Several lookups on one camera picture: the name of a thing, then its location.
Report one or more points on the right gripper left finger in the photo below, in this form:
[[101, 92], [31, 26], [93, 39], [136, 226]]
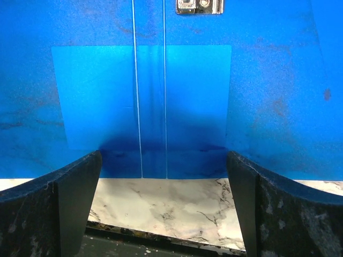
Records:
[[47, 216]]

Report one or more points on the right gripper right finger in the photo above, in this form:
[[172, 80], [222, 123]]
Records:
[[281, 217]]

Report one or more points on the blue plastic folder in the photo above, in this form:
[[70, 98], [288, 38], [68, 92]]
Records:
[[167, 95]]

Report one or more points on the metal folder clip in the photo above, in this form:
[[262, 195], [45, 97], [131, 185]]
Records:
[[199, 6]]

